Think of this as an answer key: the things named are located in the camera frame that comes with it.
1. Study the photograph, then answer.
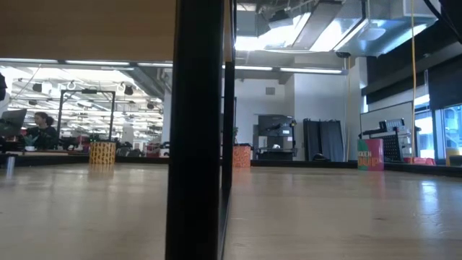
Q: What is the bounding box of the orange patterned can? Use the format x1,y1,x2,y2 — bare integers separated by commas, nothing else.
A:
232,144,252,168

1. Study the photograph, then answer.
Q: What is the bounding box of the yellow patterned box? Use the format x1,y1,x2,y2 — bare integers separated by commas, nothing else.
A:
88,141,117,165

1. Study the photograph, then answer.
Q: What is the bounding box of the pink and green can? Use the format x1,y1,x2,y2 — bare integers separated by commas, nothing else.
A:
357,138,385,172

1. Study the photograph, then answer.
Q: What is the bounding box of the wooden shelf board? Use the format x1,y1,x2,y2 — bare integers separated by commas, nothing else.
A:
0,0,234,63

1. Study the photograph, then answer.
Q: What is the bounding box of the black background workstation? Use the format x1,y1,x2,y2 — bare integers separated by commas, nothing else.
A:
252,114,299,162

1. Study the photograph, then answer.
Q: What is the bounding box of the ceiling tube light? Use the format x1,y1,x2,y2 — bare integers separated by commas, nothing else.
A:
64,60,130,66
0,58,58,64
234,65,274,72
279,67,343,75
136,61,174,68

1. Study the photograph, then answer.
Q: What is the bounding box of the dark grey curtain panel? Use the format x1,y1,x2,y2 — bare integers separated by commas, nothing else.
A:
302,118,345,163

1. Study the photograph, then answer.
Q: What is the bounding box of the white ceiling dome fixture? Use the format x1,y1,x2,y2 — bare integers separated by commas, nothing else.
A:
360,22,387,42

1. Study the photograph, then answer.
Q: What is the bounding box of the red bin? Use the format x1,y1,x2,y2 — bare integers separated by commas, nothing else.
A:
403,157,437,166

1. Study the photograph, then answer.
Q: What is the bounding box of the dark computer monitor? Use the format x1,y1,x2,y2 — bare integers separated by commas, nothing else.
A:
0,108,28,139

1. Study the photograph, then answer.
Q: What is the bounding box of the glass window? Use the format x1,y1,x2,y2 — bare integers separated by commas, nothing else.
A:
414,94,462,162

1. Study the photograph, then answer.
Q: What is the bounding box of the black shelf rear frame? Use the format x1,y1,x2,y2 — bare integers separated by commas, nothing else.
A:
217,0,238,260

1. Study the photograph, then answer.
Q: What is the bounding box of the black shelf front post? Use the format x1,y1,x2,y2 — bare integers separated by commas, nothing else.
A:
165,0,226,260

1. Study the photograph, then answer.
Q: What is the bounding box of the silver ceiling air duct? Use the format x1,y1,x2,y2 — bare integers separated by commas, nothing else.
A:
235,0,442,58

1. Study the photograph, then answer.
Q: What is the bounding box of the black background station frame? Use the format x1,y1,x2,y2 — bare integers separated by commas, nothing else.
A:
56,89,116,150

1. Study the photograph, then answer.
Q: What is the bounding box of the small metal post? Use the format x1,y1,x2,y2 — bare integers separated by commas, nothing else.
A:
5,155,17,178

